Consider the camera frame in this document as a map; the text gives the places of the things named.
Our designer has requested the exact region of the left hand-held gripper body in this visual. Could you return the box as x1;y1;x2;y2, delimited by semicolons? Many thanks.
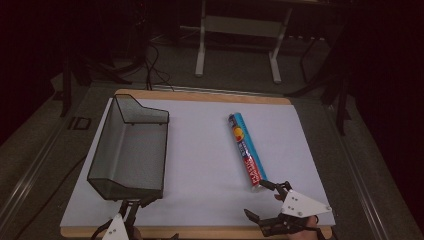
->
91;212;136;240

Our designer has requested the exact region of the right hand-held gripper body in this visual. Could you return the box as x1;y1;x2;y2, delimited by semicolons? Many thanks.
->
259;189;333;238

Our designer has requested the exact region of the black wire mesh basket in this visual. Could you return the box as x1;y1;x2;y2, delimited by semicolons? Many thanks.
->
86;93;170;202

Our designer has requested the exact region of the person's left hand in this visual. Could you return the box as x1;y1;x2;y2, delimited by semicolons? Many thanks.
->
129;226;145;240

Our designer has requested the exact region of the person's right hand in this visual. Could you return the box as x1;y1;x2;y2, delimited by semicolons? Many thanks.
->
287;215;328;240

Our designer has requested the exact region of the white table mat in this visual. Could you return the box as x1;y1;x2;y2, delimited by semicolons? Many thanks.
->
60;97;336;228

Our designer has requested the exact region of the black metal stand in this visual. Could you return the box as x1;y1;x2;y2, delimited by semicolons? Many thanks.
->
59;46;134;118
285;31;353;136

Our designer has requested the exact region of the aluminium floor rail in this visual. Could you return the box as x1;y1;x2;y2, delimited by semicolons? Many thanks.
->
324;103;392;240
0;99;73;231

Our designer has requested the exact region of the black rectangular floor bracket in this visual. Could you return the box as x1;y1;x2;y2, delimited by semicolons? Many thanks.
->
67;116;92;131

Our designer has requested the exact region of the black floor cable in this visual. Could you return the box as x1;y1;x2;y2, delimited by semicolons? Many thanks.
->
142;42;175;92

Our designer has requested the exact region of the white metal desk frame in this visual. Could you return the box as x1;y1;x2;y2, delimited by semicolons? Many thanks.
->
194;0;295;85

